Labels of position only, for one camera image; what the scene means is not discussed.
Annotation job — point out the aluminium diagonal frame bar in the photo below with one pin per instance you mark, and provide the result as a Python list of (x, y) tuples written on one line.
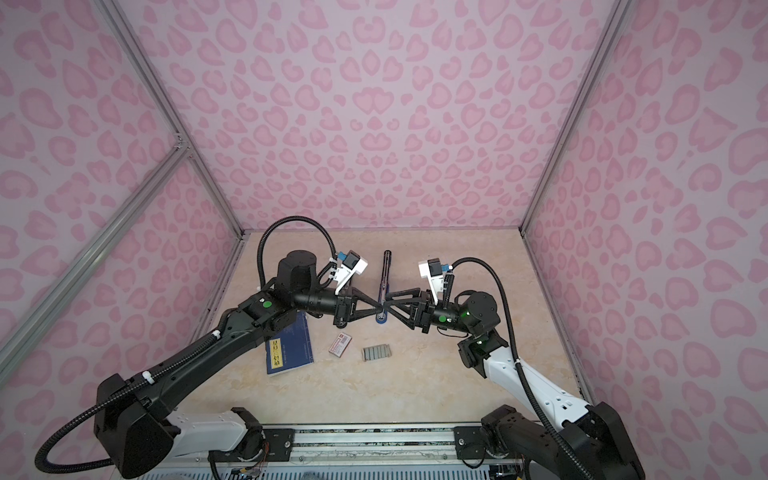
[(39, 319)]

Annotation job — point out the red white staple box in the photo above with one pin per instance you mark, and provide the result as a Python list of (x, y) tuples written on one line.
[(340, 344)]

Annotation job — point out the aluminium front rail frame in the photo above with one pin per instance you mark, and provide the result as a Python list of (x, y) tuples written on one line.
[(363, 451)]

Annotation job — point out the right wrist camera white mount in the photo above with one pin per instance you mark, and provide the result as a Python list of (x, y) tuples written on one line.
[(439, 277)]

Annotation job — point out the blue notebook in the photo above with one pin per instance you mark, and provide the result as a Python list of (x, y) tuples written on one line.
[(291, 348)]

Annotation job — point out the aluminium corner frame post left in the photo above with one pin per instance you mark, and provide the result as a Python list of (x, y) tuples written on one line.
[(128, 39)]

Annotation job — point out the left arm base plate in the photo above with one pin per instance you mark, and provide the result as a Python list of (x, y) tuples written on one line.
[(267, 445)]

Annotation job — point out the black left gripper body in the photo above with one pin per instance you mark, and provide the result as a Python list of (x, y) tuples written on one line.
[(325, 303)]

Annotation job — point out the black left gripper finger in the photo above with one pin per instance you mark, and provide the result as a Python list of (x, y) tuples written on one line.
[(355, 315), (361, 302)]

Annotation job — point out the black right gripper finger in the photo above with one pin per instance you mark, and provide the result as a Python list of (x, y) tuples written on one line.
[(406, 297), (409, 315)]

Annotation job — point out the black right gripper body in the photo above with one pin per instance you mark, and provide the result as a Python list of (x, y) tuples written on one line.
[(449, 318)]

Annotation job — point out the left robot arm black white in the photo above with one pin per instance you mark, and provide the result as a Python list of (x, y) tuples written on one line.
[(141, 428)]

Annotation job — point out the blue stapler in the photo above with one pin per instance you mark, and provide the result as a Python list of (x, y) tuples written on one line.
[(381, 316)]

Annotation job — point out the aluminium corner frame post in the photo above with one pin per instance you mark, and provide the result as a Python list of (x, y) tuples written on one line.
[(620, 13), (128, 39)]

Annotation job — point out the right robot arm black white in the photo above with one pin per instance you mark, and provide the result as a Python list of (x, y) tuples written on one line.
[(568, 437)]

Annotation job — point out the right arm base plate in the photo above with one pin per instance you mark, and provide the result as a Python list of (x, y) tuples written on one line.
[(474, 443)]

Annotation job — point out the aluminium corner frame post right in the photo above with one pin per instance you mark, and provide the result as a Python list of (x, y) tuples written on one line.
[(620, 13)]

